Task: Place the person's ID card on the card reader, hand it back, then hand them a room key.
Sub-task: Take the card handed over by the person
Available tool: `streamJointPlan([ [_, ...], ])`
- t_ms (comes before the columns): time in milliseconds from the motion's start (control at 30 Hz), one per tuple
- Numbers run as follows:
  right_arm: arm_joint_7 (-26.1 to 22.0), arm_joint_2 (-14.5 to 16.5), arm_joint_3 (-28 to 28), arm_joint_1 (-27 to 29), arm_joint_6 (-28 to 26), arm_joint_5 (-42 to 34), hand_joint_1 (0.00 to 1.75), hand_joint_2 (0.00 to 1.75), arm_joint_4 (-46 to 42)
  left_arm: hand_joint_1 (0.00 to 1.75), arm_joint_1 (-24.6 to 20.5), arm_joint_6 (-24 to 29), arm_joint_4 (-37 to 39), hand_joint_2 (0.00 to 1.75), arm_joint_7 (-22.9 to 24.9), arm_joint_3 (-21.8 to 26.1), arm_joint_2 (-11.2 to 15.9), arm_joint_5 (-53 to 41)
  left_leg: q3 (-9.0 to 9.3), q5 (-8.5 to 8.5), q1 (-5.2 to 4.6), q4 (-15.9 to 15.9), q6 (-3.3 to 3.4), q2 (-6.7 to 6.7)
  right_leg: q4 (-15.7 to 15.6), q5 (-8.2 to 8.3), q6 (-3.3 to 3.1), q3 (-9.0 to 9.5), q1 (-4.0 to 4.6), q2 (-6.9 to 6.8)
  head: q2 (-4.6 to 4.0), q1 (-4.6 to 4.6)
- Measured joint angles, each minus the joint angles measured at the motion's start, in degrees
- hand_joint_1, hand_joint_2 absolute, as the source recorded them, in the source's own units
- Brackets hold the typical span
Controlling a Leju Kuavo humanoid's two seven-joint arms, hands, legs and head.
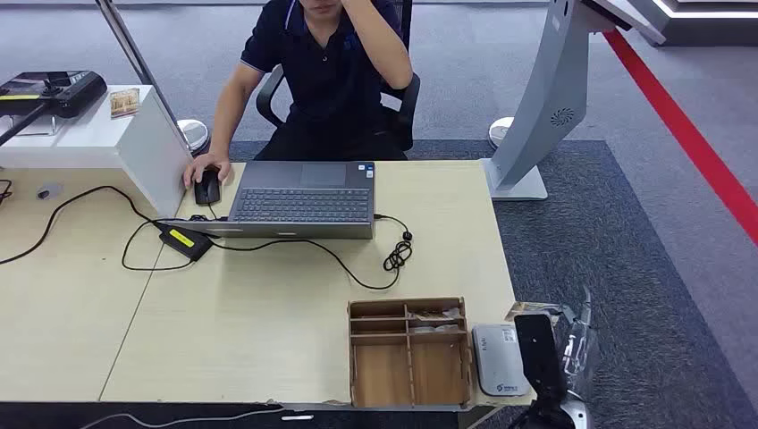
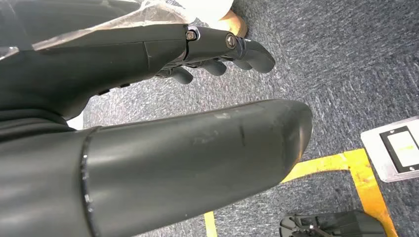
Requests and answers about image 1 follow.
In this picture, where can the person's right hand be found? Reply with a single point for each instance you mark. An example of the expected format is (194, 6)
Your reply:
(207, 163)

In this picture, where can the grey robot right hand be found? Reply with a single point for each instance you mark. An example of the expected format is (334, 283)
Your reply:
(579, 355)

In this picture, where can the black computer mouse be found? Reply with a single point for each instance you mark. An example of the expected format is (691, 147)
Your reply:
(207, 189)

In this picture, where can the brown ID card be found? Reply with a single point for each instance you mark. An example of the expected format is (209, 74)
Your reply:
(524, 311)

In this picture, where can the pale room key card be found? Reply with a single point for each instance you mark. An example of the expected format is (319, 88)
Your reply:
(435, 328)
(435, 315)

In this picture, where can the wooden organizer tray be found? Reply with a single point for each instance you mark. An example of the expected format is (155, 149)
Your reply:
(382, 373)

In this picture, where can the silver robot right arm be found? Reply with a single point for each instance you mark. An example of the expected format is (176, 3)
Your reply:
(577, 414)

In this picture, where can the person's left forearm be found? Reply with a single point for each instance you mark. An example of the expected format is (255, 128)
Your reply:
(379, 47)

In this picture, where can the person's right forearm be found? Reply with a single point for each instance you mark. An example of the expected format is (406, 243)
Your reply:
(228, 121)

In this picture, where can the grey card reader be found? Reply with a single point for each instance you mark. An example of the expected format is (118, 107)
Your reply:
(497, 361)

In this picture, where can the brown printed card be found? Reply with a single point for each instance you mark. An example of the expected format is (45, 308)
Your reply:
(124, 102)

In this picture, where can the person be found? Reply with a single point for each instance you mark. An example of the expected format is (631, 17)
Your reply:
(331, 77)

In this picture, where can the white box stand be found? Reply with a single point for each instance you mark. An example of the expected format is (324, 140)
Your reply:
(142, 154)

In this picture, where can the black power adapter yellow label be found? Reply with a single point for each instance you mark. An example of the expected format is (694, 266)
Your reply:
(183, 240)

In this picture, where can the grey laptop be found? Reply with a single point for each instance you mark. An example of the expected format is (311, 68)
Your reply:
(302, 204)

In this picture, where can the black handheld terminal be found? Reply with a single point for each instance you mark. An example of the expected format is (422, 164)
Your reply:
(71, 95)

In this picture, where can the grey desk grommet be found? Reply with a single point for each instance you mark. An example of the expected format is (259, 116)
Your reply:
(49, 191)

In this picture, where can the clear acrylic stand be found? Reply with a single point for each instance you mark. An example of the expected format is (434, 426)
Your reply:
(38, 129)

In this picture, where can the black bar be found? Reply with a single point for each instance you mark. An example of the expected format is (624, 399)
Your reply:
(18, 128)

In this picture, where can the black office chair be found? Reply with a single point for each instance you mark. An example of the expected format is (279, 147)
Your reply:
(407, 112)

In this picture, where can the chrome stanchion base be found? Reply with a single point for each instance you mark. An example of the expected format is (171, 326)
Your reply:
(498, 131)

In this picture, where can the red floor tape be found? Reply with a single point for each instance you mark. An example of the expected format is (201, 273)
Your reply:
(681, 127)

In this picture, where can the grey kiosk stand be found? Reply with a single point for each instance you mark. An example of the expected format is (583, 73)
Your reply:
(551, 89)

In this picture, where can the small white strip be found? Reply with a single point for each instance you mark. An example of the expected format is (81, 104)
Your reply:
(296, 418)

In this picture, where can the grey platform with light strip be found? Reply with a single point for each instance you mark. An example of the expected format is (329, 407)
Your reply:
(710, 29)

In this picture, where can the chrome stanchion post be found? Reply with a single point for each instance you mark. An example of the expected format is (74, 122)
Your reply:
(195, 135)

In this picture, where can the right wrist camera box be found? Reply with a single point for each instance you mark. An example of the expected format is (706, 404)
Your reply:
(536, 349)

